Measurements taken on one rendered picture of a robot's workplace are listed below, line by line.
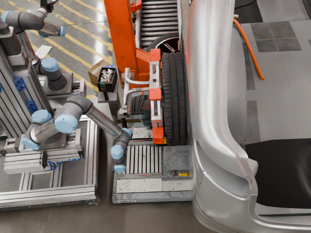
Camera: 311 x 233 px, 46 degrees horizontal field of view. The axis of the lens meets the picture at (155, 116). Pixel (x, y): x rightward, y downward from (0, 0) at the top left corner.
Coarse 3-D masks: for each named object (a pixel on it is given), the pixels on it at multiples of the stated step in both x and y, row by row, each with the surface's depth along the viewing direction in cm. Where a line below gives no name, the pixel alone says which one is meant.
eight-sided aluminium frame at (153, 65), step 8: (152, 64) 245; (152, 72) 241; (160, 72) 275; (152, 80) 236; (160, 80) 279; (152, 104) 235; (152, 112) 235; (160, 112) 235; (152, 120) 236; (160, 120) 236
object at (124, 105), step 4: (136, 88) 247; (140, 88) 247; (144, 88) 247; (148, 88) 247; (128, 92) 246; (132, 92) 247; (124, 96) 243; (124, 100) 241; (124, 104) 239; (124, 108) 239
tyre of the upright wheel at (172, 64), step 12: (168, 60) 239; (180, 60) 238; (168, 72) 232; (180, 72) 231; (168, 84) 229; (180, 84) 228; (168, 96) 228; (180, 96) 227; (168, 108) 229; (180, 108) 228; (168, 120) 232; (180, 120) 231; (168, 132) 237; (180, 132) 237; (168, 144) 252; (180, 144) 254
